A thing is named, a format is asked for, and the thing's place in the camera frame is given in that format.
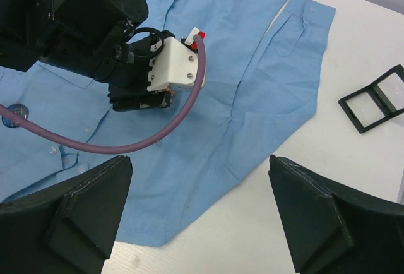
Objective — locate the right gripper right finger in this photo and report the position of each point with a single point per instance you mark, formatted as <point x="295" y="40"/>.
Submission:
<point x="333" y="228"/>

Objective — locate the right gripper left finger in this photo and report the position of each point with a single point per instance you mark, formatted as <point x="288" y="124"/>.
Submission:
<point x="69" y="227"/>

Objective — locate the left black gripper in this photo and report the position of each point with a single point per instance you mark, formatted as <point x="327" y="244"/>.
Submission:
<point x="135" y="96"/>

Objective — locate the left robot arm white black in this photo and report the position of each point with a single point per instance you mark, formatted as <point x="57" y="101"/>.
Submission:
<point x="104" y="40"/>

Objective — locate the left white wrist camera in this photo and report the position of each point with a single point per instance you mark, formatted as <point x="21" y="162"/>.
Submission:
<point x="176" y="65"/>

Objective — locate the right black rectangular frame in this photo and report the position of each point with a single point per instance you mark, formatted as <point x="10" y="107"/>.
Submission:
<point x="381" y="100"/>

